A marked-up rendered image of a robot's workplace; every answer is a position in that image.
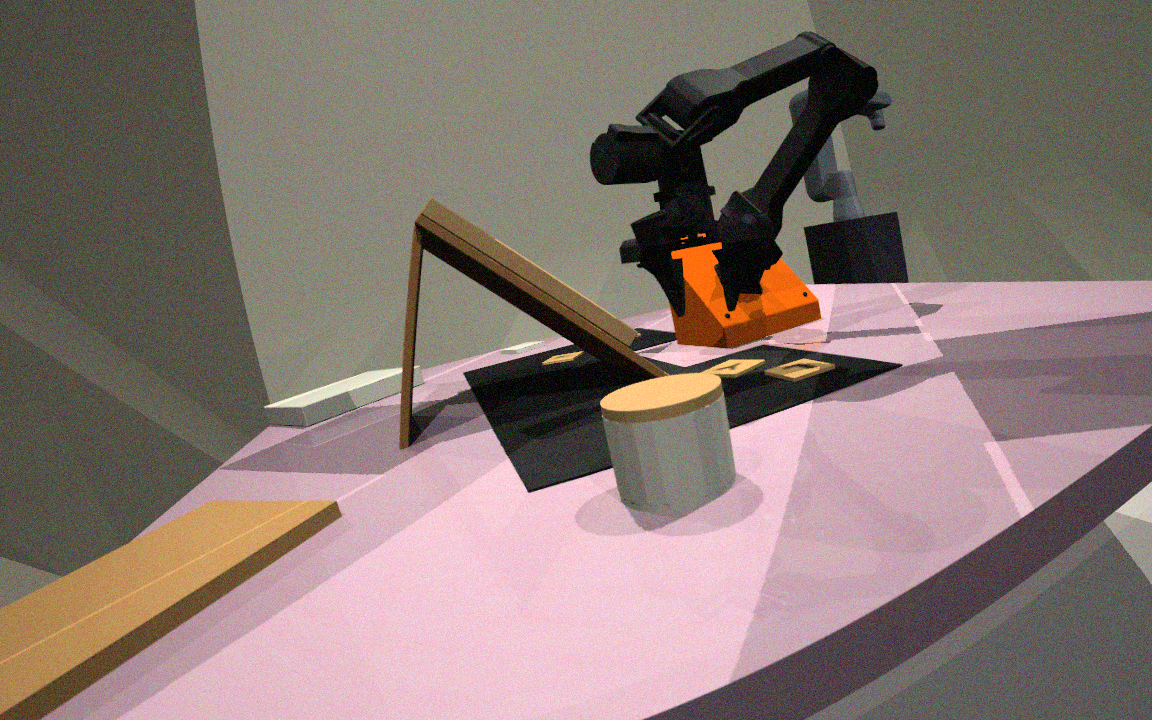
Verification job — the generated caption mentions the cream flat rectangular card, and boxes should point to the cream flat rectangular card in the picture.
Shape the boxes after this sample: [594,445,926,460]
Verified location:
[501,341,545,354]

